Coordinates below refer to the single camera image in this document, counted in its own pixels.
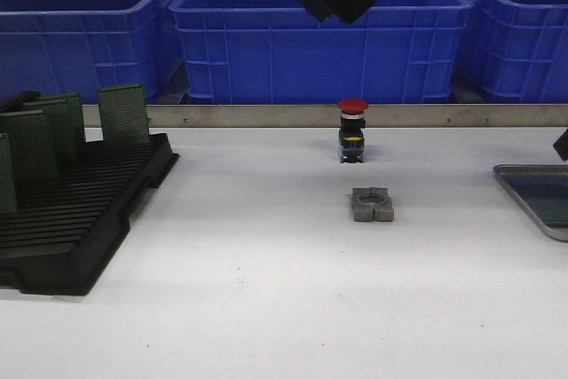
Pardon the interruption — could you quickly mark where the silver metal tray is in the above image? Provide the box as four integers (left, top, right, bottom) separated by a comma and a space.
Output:
493, 164, 567, 242

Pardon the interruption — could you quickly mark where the green circuit board rear right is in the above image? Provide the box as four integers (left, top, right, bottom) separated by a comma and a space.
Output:
98, 83, 150, 146

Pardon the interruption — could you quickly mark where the green circuit board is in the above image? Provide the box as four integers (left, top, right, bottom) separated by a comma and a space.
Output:
0, 133, 18, 215
1, 110, 59, 183
98, 83, 150, 146
40, 92, 85, 155
23, 99, 77, 167

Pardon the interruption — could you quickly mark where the green circuit board rear middle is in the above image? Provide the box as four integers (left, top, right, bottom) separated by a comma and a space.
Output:
40, 92, 85, 155

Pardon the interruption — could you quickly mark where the green circuit board rear left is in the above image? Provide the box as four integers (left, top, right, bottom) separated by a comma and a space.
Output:
23, 99, 77, 167

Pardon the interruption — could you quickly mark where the green circuit board left middle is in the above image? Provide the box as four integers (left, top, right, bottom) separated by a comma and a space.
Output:
1, 110, 59, 183

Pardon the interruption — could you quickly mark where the black slotted board rack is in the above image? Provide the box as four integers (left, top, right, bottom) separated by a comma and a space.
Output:
1, 91, 178, 296

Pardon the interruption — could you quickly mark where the green circuit board far left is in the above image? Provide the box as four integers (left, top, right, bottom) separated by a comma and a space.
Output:
0, 133, 18, 215

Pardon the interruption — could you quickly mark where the blue crate centre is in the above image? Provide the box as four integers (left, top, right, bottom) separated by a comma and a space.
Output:
170, 0, 471, 105

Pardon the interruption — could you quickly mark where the blue crate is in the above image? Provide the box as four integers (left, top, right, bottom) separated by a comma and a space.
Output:
456, 0, 567, 104
170, 0, 471, 105
1, 0, 181, 104

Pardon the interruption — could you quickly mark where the blue crate right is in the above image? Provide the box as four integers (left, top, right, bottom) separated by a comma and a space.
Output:
456, 0, 567, 104

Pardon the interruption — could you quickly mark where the red emergency stop button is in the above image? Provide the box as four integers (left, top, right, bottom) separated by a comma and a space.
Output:
337, 99, 369, 163

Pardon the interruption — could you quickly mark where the grey metal clamp block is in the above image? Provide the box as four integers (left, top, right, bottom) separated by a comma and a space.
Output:
351, 187, 395, 222

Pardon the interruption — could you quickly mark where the blue crate left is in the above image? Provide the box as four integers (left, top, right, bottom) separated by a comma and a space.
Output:
1, 0, 181, 104

